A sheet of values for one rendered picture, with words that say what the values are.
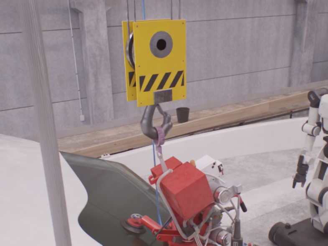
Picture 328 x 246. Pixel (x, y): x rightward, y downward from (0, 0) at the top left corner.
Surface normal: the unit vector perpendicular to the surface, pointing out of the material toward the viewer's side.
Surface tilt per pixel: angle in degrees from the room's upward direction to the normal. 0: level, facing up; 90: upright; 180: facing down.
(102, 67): 90
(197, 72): 90
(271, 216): 0
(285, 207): 0
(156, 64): 90
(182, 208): 90
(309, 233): 0
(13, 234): 20
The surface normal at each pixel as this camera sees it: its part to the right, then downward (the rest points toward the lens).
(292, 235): -0.03, -0.94
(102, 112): 0.48, 0.29
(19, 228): 0.29, -0.94
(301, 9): -0.88, 0.18
